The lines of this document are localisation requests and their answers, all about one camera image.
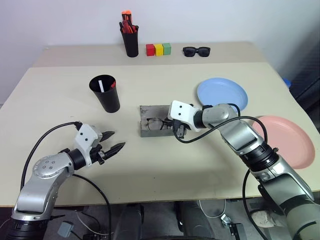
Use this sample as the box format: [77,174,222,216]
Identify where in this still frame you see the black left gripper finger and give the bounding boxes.
[100,130,116,144]
[102,141,127,161]

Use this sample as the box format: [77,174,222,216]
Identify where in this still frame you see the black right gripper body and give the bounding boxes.
[172,119,193,140]

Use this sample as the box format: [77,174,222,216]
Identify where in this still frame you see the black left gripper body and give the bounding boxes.
[88,132,108,166]

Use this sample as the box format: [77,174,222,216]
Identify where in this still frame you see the black framed eyeglasses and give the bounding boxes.
[145,116,176,132]

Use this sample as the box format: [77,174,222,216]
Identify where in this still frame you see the grey glasses case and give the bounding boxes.
[138,104,176,138]

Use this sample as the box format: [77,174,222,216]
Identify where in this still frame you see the wide black cup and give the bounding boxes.
[88,73,122,114]

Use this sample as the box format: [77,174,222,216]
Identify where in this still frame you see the tall narrow black cup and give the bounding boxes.
[120,24,140,59]

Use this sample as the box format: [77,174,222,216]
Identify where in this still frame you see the light blue plate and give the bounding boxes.
[196,77,249,113]

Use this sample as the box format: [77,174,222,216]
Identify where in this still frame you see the yellow wooden block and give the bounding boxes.
[153,43,165,57]

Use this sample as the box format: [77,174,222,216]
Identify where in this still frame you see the black sunglasses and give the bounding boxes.
[182,46,211,58]

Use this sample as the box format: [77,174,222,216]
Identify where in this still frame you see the red wooden block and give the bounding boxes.
[145,43,156,57]

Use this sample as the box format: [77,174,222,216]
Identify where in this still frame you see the grey power adapter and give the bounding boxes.
[57,221,74,238]

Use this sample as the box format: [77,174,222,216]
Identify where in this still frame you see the dark rounded shape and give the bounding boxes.
[174,200,210,240]

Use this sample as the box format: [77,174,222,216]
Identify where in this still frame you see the metal clamp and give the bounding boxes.
[220,213,234,228]

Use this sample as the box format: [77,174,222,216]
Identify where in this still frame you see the red and black marker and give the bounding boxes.
[123,20,135,34]

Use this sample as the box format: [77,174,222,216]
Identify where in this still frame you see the pink plate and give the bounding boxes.
[250,115,316,170]

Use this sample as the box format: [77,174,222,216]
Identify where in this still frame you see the white crumpled cloth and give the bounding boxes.
[250,209,276,228]

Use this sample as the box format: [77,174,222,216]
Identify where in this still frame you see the black textured object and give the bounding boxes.
[290,24,320,114]

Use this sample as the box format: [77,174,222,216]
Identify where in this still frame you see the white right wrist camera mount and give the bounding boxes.
[166,100,204,133]

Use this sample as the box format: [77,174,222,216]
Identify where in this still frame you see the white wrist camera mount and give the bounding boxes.
[73,123,99,168]
[166,100,204,133]

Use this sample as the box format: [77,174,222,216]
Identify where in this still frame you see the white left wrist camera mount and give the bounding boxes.
[73,123,99,168]

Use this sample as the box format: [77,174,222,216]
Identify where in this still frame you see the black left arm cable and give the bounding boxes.
[20,121,113,240]

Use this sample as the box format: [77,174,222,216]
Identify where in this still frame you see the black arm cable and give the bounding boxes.
[173,102,270,240]
[20,121,113,240]

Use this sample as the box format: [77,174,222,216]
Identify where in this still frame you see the thin white cable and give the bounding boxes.
[75,210,111,236]

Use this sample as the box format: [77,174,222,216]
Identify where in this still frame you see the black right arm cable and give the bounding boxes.
[173,102,270,240]

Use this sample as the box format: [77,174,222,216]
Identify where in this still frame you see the white floor cable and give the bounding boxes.
[198,198,227,219]

